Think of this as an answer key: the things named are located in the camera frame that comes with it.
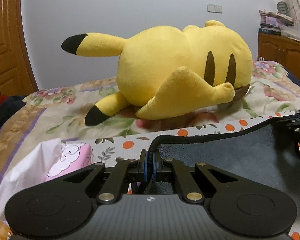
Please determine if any purple and grey towel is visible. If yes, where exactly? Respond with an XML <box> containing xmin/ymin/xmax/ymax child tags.
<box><xmin>145</xmin><ymin>117</ymin><xmax>300</xmax><ymax>216</ymax></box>

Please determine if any dark blue mattress sheet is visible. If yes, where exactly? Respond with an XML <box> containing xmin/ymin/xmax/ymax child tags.
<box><xmin>282</xmin><ymin>64</ymin><xmax>300</xmax><ymax>93</ymax></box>

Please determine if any orange-print white cloth mat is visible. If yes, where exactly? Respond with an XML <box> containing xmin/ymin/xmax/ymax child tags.
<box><xmin>53</xmin><ymin>110</ymin><xmax>300</xmax><ymax>239</ymax></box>

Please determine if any wooden sideboard cabinet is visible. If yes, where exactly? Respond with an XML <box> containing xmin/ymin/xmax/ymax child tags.
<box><xmin>258</xmin><ymin>33</ymin><xmax>300</xmax><ymax>66</ymax></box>

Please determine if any pink tissue box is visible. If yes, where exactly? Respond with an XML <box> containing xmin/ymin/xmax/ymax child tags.
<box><xmin>0</xmin><ymin>138</ymin><xmax>93</xmax><ymax>221</ymax></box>

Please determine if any floral bed blanket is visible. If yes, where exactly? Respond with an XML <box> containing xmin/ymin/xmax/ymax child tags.
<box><xmin>0</xmin><ymin>60</ymin><xmax>300</xmax><ymax>240</ymax></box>

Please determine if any stack of boxes on cabinet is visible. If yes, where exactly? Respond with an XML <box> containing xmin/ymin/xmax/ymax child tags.
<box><xmin>258</xmin><ymin>10</ymin><xmax>294</xmax><ymax>36</ymax></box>

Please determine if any small grey desk fan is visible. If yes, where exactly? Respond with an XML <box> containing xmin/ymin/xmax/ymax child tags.
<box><xmin>277</xmin><ymin>1</ymin><xmax>290</xmax><ymax>16</ymax></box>

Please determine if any yellow Pikachu plush toy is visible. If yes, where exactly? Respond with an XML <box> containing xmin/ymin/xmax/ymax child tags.
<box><xmin>61</xmin><ymin>20</ymin><xmax>253</xmax><ymax>126</ymax></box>

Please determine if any white wall switch plate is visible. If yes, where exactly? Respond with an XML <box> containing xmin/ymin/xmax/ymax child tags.
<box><xmin>206</xmin><ymin>4</ymin><xmax>223</xmax><ymax>14</ymax></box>

